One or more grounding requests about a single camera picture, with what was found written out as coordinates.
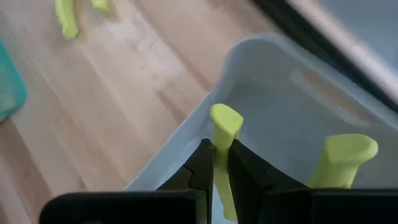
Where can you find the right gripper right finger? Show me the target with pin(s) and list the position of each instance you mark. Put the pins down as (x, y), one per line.
(248, 177)

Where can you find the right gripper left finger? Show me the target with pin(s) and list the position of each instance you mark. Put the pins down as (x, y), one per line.
(199, 174)

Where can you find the grey plastic bin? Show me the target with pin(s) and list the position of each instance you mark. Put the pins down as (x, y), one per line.
(295, 102)

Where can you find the teal translucent plastic tray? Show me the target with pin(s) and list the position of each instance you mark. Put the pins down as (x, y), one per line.
(11, 84)

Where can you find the black metal table frame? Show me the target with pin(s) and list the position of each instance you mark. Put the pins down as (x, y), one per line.
(311, 40)

